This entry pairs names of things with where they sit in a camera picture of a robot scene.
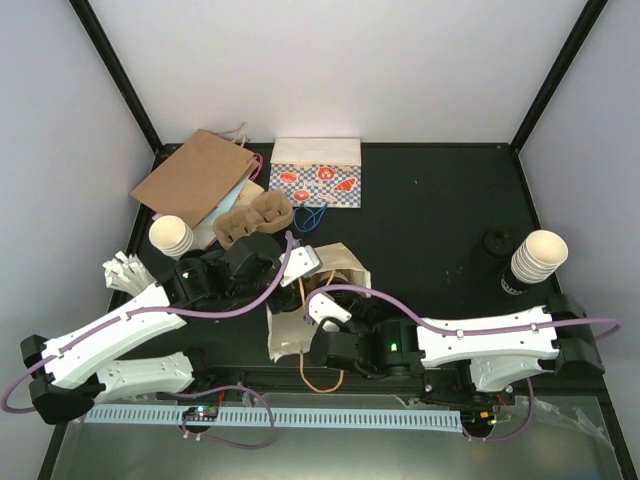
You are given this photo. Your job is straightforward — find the blue checkered bakery bag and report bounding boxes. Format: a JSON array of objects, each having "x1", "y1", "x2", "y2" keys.
[{"x1": 269, "y1": 137, "x2": 362, "y2": 233}]

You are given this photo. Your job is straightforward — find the purple cable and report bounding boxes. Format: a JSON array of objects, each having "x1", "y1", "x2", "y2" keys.
[
  {"x1": 303, "y1": 284, "x2": 624, "y2": 444},
  {"x1": 0, "y1": 229, "x2": 301, "y2": 449}
]

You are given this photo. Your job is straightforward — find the white cup stack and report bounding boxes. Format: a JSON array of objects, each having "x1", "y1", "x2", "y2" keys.
[
  {"x1": 148, "y1": 215, "x2": 194, "y2": 259},
  {"x1": 500, "y1": 230, "x2": 569, "y2": 296}
]

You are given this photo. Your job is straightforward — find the single black lid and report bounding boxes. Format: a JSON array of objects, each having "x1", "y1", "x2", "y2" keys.
[{"x1": 318, "y1": 270, "x2": 352, "y2": 287}]

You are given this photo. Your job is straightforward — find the right black frame post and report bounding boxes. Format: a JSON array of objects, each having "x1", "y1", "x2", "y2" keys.
[{"x1": 510, "y1": 0, "x2": 610, "y2": 149}]

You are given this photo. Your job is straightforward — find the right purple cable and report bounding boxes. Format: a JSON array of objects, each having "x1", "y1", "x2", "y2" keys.
[{"x1": 303, "y1": 284, "x2": 624, "y2": 444}]

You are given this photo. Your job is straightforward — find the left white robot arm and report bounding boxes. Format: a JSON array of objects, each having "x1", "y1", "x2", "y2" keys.
[{"x1": 1, "y1": 233, "x2": 319, "y2": 425}]

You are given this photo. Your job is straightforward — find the black frame post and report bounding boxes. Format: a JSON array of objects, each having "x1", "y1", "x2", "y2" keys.
[
  {"x1": 510, "y1": 0, "x2": 610, "y2": 149},
  {"x1": 69, "y1": 0, "x2": 163, "y2": 154}
]

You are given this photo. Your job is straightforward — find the left black frame post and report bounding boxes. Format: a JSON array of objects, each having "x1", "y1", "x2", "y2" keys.
[{"x1": 69, "y1": 0, "x2": 163, "y2": 154}]

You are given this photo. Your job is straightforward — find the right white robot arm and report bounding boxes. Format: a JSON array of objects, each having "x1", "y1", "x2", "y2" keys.
[{"x1": 305, "y1": 291, "x2": 605, "y2": 403}]

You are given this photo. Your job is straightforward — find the right white cup stack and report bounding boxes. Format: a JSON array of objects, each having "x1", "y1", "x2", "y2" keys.
[{"x1": 500, "y1": 230, "x2": 569, "y2": 296}]

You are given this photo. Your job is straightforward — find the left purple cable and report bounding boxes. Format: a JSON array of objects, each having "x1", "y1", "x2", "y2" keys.
[{"x1": 0, "y1": 229, "x2": 301, "y2": 449}]

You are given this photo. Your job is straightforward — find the crumpled white paper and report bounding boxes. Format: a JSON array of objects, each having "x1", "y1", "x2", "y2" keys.
[{"x1": 102, "y1": 251, "x2": 156, "y2": 297}]

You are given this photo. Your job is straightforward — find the light blue cable duct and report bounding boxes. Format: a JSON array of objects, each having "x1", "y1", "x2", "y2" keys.
[{"x1": 84, "y1": 404, "x2": 462, "y2": 433}]

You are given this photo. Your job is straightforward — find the cream paper bag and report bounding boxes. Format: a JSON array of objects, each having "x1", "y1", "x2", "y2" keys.
[{"x1": 267, "y1": 243, "x2": 371, "y2": 394}]

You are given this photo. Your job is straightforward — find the brown kraft paper bag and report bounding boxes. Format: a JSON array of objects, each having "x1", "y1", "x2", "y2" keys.
[{"x1": 130, "y1": 129, "x2": 258, "y2": 227}]

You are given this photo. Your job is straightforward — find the small green circuit board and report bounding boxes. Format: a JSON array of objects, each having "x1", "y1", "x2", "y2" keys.
[{"x1": 181, "y1": 406, "x2": 219, "y2": 422}]

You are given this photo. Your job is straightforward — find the left white cup stack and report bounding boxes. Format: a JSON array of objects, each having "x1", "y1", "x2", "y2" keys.
[{"x1": 148, "y1": 215, "x2": 194, "y2": 259}]

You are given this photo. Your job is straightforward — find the light blue paper bag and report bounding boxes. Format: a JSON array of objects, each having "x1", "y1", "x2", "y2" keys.
[{"x1": 218, "y1": 179, "x2": 264, "y2": 208}]

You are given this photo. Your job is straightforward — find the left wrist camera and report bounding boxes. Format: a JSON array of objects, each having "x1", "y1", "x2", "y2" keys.
[{"x1": 280, "y1": 245, "x2": 323, "y2": 287}]

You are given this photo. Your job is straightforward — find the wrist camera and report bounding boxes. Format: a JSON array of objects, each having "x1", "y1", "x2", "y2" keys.
[
  {"x1": 305, "y1": 293, "x2": 352, "y2": 325},
  {"x1": 280, "y1": 245, "x2": 323, "y2": 287}
]

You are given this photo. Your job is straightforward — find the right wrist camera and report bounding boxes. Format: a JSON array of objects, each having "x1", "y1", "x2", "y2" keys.
[{"x1": 305, "y1": 293, "x2": 352, "y2": 325}]

